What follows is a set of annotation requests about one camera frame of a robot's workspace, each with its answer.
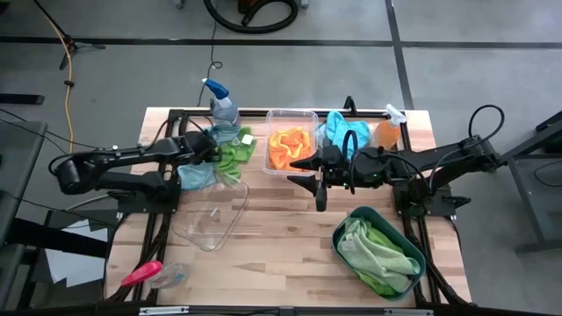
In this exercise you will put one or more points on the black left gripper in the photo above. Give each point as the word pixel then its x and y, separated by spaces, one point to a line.
pixel 197 147

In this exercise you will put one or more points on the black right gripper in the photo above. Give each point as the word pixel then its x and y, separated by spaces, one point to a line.
pixel 373 171

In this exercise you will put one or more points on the light blue microfiber towel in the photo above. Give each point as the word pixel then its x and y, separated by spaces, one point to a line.
pixel 195 175

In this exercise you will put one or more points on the cyan microfiber towel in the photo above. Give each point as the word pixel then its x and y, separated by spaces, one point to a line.
pixel 336 127

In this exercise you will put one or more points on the pale green microfiber towel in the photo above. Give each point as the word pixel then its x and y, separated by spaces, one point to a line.
pixel 373 263

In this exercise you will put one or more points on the dark teal plastic basket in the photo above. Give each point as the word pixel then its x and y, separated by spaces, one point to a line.
pixel 408 250

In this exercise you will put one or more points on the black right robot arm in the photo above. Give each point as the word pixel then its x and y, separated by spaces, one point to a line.
pixel 448 153

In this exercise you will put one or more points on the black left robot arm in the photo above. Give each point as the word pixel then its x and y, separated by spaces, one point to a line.
pixel 110 158

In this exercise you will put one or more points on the blue trigger spray bottle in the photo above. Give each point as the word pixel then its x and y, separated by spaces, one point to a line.
pixel 225 115

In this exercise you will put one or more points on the clear rectangular plastic bin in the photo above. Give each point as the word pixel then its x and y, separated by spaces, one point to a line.
pixel 290 117

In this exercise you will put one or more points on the clear curved plastic basket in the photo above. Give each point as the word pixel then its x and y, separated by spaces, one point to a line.
pixel 211 219

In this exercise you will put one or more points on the orange liquid spray bottle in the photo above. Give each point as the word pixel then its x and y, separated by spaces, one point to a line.
pixel 386 134

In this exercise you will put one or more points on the red cap spray bottle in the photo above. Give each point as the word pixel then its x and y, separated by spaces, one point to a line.
pixel 140 273

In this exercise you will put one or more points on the black tripod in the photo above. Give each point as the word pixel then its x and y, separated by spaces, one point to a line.
pixel 90 45

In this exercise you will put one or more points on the white paper sheets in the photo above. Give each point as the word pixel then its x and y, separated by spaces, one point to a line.
pixel 79 267

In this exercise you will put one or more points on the black floor bar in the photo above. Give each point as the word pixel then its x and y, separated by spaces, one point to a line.
pixel 22 99

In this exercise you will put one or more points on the grey office desk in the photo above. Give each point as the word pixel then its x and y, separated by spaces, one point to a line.
pixel 17 175

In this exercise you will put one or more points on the black metal rig frame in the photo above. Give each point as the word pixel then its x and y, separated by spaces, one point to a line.
pixel 252 113

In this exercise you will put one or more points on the silver metal bracket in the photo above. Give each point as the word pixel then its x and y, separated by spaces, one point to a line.
pixel 408 312
pixel 162 310

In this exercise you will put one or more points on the black desk frame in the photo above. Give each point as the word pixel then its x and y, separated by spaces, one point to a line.
pixel 529 197

